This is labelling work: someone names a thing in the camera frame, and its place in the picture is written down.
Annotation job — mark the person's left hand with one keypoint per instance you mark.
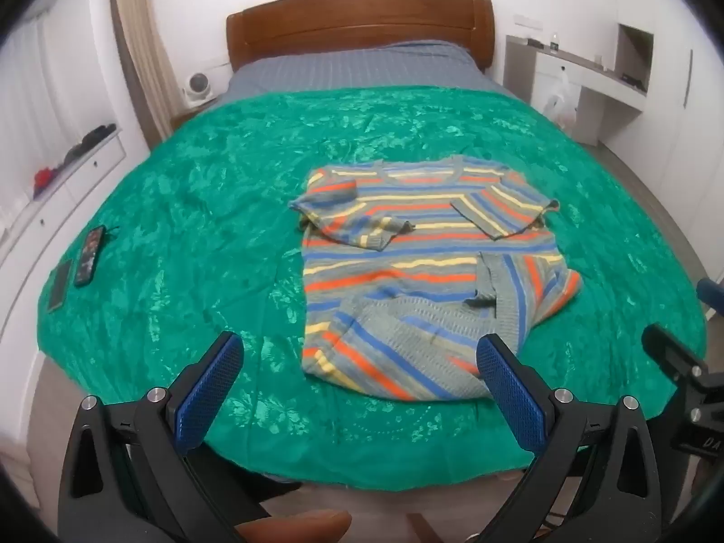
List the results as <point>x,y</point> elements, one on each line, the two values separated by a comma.
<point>300,526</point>

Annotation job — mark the white window curtain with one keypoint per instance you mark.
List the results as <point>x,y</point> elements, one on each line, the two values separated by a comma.
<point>51,79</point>

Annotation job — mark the white desk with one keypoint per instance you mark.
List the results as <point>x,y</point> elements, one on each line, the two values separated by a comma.
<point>599,85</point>

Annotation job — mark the clear bottle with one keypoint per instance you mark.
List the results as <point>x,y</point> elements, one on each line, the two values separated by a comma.
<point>554,43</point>

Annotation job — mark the white wardrobe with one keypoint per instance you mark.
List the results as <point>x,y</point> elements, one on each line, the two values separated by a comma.
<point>673,124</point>

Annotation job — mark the grey checked pillow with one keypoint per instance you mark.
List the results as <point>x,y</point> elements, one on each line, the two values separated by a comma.
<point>362,70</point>

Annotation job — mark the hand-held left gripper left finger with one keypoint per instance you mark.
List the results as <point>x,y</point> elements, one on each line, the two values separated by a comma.
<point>209,384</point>

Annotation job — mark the white round fan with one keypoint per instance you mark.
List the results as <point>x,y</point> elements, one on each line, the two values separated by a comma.
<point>199,87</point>

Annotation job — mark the white drawer cabinet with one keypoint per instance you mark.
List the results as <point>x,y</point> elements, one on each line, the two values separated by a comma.
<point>96,169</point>

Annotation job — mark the striped knit sweater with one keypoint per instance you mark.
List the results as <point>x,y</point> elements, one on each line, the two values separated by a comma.
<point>396,249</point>

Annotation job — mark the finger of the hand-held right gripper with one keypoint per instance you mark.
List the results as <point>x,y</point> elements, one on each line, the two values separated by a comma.
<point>712,297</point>
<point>670,350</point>

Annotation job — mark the green patterned blanket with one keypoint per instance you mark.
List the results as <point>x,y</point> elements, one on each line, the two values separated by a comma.
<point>198,209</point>

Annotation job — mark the beige curtain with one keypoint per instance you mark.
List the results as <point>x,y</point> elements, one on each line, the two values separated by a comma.
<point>141,39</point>

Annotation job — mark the white plastic bag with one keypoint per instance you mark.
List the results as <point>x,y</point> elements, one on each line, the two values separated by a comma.
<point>560,102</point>

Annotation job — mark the red object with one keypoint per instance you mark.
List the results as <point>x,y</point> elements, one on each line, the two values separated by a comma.
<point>43,179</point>

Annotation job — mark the wooden nightstand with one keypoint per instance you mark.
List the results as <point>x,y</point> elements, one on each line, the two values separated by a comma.
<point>189,115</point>

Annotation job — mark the wooden bed headboard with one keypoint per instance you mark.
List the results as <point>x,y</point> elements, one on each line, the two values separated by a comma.
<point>350,11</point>

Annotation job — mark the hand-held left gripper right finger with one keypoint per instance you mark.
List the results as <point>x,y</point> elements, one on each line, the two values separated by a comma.
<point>512,390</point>

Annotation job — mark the black smartphone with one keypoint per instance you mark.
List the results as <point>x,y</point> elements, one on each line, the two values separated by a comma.
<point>90,254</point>

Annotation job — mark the brown smartphone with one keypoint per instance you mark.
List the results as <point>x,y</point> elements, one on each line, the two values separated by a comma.
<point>60,285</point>

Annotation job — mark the black object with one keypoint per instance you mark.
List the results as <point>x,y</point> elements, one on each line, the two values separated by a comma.
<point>90,140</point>

